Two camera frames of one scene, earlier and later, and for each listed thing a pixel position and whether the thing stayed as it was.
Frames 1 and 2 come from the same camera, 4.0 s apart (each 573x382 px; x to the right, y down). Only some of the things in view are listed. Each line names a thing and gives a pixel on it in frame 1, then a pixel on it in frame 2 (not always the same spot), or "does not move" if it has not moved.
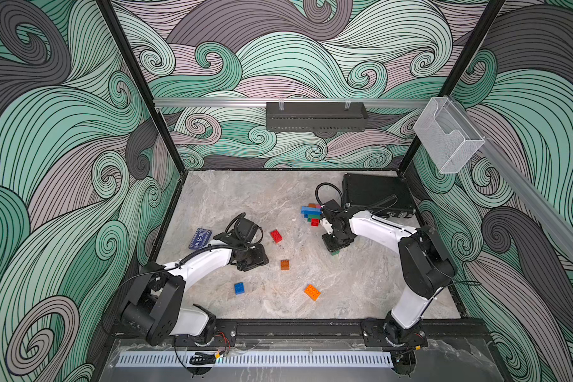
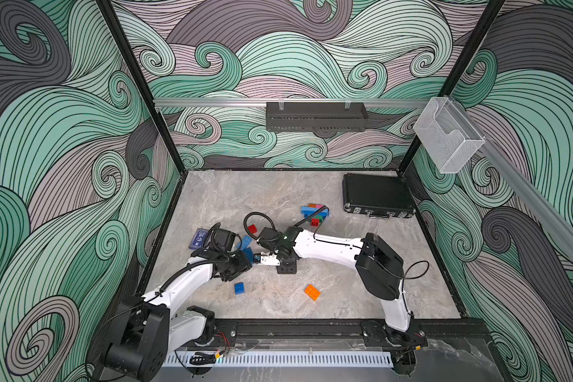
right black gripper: x=330 y=247 → x=290 y=270
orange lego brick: x=312 y=292 does not move
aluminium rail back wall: x=263 y=102 does not move
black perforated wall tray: x=316 y=116 does not move
